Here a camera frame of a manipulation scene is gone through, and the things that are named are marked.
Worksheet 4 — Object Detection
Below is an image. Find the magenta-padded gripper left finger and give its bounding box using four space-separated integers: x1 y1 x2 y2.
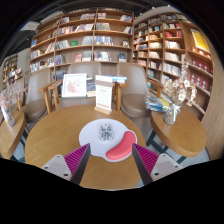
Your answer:
40 143 92 186

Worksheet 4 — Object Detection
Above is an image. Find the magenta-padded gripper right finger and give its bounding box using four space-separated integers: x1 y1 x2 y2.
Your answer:
131 143 184 186

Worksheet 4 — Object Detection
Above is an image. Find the transparent computer mouse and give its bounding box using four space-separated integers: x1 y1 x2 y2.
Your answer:
98 123 115 142

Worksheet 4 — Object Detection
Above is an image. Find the white mouse pad, red wrist rest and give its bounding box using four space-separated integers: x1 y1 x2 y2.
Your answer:
78 118 138 163

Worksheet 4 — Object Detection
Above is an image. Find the glass vase with cream flowers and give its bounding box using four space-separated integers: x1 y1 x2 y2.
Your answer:
162 61 198 126

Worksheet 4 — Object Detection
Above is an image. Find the stack of colourful magazines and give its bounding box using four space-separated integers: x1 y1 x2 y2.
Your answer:
144 94 173 114

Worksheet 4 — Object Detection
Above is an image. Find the white sign on wooden base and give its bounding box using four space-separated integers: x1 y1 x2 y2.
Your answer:
94 74 114 116

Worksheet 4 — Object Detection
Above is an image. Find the dark blue book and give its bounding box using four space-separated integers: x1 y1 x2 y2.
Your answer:
86 77 97 98

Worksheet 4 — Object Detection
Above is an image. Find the white framed floral picture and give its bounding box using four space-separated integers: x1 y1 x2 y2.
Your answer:
61 72 88 99

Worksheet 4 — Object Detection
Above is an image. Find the teal book stack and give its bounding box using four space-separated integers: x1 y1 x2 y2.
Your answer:
103 74 128 84

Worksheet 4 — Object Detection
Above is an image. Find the distant wooden bookshelf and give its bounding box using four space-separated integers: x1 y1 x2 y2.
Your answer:
1 54 24 84

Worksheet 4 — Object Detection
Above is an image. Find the curved wooden bookshelf with books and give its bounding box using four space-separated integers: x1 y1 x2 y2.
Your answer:
132 12 224 116

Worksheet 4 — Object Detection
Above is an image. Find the wide wooden bookshelf with books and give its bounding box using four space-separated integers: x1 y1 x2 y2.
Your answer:
29 7 135 81

